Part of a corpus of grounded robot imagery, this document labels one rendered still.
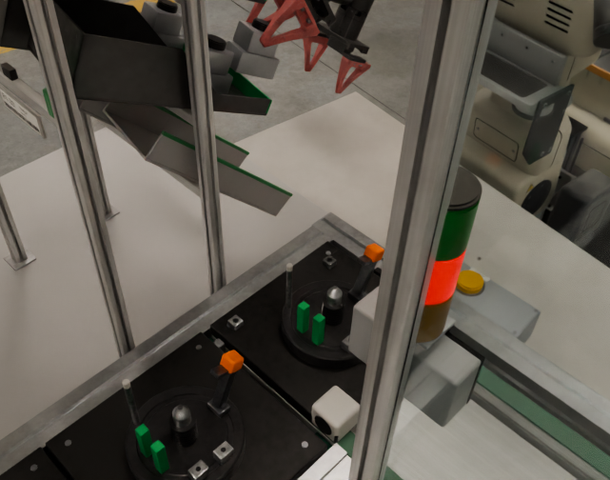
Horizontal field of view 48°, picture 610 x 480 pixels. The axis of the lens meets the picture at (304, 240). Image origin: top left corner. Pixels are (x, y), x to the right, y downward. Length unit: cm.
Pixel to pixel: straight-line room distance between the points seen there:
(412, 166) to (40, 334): 81
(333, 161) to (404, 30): 239
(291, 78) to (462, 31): 292
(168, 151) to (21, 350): 42
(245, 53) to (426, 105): 56
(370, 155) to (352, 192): 13
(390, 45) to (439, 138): 319
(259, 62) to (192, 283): 40
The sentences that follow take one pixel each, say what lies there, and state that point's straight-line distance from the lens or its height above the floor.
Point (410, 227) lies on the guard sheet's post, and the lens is 48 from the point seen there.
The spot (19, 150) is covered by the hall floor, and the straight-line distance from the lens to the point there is 302.
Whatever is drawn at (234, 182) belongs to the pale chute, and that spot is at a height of 109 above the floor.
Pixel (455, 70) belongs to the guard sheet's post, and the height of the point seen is 153.
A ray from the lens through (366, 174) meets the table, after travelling 139.
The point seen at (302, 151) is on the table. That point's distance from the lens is 143.
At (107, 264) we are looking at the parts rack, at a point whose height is 110.
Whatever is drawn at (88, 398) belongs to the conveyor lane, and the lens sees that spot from 95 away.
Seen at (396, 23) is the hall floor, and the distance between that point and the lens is 382.
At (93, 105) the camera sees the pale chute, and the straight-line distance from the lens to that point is 101.
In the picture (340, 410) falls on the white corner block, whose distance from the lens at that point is 87.
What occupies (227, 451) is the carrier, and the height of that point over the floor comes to 100.
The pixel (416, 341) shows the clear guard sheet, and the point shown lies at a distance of 57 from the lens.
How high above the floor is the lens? 173
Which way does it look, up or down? 45 degrees down
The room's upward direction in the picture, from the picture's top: 2 degrees clockwise
